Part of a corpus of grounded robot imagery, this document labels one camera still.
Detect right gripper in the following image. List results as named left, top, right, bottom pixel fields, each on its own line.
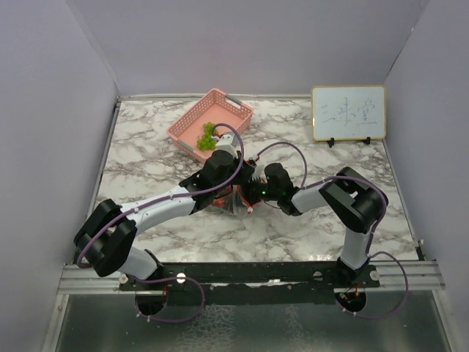
left=226, top=175, right=281, bottom=208

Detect clear zip top bag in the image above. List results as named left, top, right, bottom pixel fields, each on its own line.
left=212, top=183, right=264, bottom=216

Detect green fake grapes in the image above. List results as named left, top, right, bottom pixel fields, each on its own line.
left=196, top=122, right=219, bottom=152

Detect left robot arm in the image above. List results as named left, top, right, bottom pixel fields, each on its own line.
left=74, top=150, right=256, bottom=290

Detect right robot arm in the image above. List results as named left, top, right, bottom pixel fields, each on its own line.
left=240, top=163, right=388, bottom=287

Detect red fake fruit bunch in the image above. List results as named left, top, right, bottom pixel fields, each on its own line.
left=212, top=193, right=237, bottom=213

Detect pink plastic basket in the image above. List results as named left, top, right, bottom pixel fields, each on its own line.
left=167, top=89, right=254, bottom=164

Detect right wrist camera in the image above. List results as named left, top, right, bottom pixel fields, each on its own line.
left=246, top=157, right=265, bottom=181

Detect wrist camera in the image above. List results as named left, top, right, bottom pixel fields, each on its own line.
left=215, top=133, right=240, bottom=155
left=246, top=157, right=265, bottom=181

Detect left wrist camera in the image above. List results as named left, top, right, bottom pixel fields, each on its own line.
left=215, top=133, right=240, bottom=155

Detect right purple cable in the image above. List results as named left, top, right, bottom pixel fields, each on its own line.
left=252, top=142, right=410, bottom=320

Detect purple cable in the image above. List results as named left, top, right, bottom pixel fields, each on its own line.
left=75, top=123, right=245, bottom=323
left=252, top=142, right=410, bottom=320

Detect small whiteboard yellow frame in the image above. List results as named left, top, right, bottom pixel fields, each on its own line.
left=311, top=84, right=387, bottom=146

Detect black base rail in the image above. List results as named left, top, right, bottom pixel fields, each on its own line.
left=119, top=261, right=380, bottom=307

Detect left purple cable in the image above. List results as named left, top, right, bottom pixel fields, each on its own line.
left=75, top=123, right=245, bottom=323

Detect aluminium frame rail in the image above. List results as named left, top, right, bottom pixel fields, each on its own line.
left=58, top=260, right=446, bottom=295

